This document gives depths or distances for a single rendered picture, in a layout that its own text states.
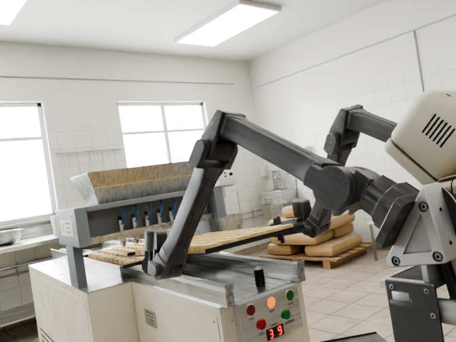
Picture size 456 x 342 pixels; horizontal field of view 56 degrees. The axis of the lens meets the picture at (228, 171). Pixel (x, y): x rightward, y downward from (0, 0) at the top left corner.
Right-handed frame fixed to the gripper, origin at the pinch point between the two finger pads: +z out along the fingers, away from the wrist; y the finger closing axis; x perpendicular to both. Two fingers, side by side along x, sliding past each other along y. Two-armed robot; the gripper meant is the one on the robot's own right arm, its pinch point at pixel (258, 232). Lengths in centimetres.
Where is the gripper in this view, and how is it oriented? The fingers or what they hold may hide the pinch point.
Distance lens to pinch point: 167.1
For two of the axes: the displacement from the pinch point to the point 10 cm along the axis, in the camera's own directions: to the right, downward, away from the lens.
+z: -9.7, 1.9, 1.7
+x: -1.7, -0.2, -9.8
